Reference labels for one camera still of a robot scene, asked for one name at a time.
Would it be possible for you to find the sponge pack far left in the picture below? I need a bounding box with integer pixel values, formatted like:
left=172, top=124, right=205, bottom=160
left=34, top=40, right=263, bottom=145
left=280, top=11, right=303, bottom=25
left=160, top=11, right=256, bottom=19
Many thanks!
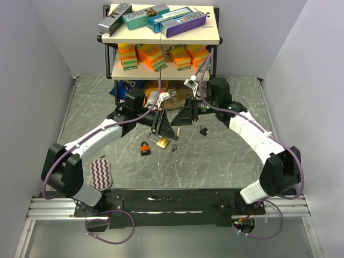
left=118, top=43, right=138, bottom=70

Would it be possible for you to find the large brass padlock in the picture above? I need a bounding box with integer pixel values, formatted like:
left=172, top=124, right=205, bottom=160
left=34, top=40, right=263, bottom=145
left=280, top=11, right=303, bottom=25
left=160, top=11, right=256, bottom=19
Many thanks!
left=148, top=133, right=170, bottom=149

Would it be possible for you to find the black key bunch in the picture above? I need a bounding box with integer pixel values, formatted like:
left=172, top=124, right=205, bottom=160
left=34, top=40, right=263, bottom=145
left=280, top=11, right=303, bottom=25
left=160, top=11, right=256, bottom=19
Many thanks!
left=199, top=126, right=208, bottom=137

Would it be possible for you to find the brown paper snack bag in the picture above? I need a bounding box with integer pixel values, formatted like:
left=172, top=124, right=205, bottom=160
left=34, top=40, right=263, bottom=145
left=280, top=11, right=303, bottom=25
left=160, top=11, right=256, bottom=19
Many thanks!
left=163, top=81, right=192, bottom=110

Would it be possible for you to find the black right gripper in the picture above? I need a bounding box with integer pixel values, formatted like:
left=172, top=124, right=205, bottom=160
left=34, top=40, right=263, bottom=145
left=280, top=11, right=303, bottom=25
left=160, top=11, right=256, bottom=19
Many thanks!
left=171, top=94, right=219, bottom=126

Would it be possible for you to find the sponge pack centre right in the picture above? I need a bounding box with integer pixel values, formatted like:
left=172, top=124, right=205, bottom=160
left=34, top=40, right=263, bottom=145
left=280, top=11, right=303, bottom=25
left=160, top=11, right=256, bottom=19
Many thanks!
left=169, top=45, right=191, bottom=71

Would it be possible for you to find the sponge pack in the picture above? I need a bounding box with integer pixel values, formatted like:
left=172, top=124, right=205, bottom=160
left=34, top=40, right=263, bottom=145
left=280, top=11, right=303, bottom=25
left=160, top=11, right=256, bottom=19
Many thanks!
left=169, top=45, right=191, bottom=71
left=118, top=43, right=138, bottom=70
left=135, top=44, right=167, bottom=71
left=185, top=45, right=209, bottom=72

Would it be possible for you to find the purple striped sponge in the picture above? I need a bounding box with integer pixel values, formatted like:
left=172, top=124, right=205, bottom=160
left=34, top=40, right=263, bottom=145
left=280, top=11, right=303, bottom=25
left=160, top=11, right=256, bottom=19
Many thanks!
left=90, top=158, right=112, bottom=191

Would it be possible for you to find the orange black small padlock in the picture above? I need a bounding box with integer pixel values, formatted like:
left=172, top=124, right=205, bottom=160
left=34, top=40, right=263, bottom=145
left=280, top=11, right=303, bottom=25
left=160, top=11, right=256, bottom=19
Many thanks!
left=140, top=141, right=151, bottom=156

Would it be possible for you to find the grey figurine keychain with keys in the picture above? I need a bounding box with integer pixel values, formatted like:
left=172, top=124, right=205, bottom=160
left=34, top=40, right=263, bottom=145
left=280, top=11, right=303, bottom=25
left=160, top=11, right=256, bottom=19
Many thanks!
left=170, top=142, right=178, bottom=153

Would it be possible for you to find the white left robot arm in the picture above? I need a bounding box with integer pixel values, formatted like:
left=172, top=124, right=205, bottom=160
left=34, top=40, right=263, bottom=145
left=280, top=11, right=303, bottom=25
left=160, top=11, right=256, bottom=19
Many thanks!
left=41, top=89, right=178, bottom=216

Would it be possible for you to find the silver RiO box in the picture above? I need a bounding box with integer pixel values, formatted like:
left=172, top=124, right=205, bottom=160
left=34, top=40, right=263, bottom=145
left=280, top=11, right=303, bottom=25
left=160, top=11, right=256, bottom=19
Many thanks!
left=98, top=2, right=132, bottom=35

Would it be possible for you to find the beige black shelf rack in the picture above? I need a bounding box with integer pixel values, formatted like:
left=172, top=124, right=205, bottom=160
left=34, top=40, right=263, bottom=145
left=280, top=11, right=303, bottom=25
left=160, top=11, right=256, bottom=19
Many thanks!
left=97, top=5, right=223, bottom=104

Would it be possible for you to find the orange potato chip bag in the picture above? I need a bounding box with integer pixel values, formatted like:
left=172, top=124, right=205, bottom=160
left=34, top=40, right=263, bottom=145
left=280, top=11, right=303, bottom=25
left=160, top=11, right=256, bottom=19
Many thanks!
left=143, top=80, right=169, bottom=107

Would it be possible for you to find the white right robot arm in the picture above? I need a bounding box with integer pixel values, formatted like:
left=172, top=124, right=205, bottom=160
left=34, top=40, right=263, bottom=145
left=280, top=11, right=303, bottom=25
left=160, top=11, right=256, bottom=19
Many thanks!
left=171, top=77, right=304, bottom=214

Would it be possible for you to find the sponge pack centre left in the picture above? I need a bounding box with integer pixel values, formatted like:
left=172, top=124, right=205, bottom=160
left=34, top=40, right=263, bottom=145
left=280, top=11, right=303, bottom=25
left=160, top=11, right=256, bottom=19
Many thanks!
left=135, top=44, right=167, bottom=71

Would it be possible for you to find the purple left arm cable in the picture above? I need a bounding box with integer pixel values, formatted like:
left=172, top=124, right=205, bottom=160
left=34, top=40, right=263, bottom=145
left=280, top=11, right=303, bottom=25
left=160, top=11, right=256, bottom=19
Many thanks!
left=41, top=78, right=162, bottom=245

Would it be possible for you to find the blue teal box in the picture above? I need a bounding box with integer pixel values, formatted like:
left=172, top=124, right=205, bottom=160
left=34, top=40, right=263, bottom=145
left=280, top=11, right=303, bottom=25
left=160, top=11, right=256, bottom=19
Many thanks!
left=148, top=7, right=194, bottom=33

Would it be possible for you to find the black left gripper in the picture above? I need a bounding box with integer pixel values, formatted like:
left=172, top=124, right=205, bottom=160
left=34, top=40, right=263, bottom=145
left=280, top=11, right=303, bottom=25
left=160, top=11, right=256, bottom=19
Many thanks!
left=134, top=107, right=178, bottom=141

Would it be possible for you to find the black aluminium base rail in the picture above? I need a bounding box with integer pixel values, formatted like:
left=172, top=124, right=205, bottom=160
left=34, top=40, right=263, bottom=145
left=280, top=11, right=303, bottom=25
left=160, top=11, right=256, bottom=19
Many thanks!
left=26, top=188, right=310, bottom=229

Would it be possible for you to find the purple RiO box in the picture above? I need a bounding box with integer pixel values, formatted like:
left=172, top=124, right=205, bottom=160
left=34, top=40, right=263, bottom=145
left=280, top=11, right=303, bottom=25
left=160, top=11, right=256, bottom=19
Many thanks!
left=160, top=11, right=207, bottom=38

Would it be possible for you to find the sponge pack far right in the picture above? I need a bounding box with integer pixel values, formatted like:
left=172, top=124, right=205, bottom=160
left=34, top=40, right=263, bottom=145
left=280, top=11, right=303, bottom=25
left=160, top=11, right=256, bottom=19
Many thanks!
left=185, top=45, right=209, bottom=72

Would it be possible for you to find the teal RiO box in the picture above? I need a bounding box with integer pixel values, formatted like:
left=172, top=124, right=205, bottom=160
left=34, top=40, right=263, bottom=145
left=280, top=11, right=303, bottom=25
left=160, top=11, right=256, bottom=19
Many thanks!
left=123, top=3, right=170, bottom=30

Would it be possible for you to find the blue Doritos chip bag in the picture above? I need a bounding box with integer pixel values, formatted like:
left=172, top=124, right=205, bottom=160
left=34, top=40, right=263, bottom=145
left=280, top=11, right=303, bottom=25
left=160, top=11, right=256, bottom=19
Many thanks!
left=109, top=80, right=146, bottom=104

